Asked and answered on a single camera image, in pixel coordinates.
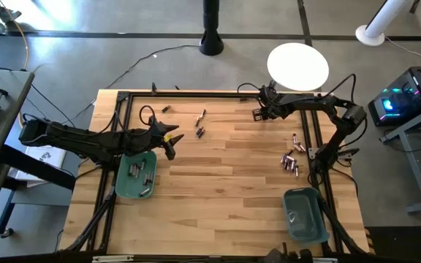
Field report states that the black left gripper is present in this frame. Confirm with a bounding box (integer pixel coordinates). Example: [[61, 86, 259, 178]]
[[131, 114, 186, 162]]

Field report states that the white round table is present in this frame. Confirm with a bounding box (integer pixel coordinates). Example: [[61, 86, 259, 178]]
[[266, 42, 330, 93]]

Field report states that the light green plastic bin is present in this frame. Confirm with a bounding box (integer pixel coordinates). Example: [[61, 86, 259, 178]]
[[115, 150, 159, 200]]

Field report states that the dark teal plastic bin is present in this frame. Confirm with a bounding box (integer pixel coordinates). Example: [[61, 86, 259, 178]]
[[281, 186, 332, 245]]

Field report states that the white paper booklet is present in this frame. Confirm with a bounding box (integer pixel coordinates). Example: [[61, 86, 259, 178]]
[[14, 144, 69, 183]]

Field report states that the black lit computer tower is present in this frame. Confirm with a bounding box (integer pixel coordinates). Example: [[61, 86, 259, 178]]
[[367, 65, 421, 128]]

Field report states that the black hazard striped mat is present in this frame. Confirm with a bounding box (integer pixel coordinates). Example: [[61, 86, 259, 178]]
[[363, 225, 421, 263]]

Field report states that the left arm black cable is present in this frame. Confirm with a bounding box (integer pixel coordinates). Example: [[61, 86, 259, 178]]
[[138, 104, 158, 128]]

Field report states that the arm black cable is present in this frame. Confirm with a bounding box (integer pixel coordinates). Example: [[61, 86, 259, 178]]
[[237, 72, 358, 100], [138, 104, 158, 128]]

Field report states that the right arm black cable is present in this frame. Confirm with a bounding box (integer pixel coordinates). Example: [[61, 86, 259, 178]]
[[237, 72, 358, 100]]

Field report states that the black floor cable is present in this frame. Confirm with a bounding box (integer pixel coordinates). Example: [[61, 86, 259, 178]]
[[103, 44, 201, 91]]

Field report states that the black floor post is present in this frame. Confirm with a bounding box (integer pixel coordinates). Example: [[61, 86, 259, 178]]
[[198, 0, 225, 57]]

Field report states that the white floor post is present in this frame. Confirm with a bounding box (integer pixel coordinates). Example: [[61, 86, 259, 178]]
[[354, 0, 411, 47]]

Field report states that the black desk cable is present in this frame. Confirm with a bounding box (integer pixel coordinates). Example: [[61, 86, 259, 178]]
[[29, 83, 60, 110]]

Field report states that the white floor cable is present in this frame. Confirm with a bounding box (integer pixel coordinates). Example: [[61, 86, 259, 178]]
[[383, 34, 421, 67]]

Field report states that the grey metal desk frame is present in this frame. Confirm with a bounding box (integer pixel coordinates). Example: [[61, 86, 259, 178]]
[[378, 100, 421, 215]]

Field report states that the yellow cable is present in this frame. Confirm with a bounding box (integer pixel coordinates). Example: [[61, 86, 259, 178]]
[[0, 0, 40, 127]]

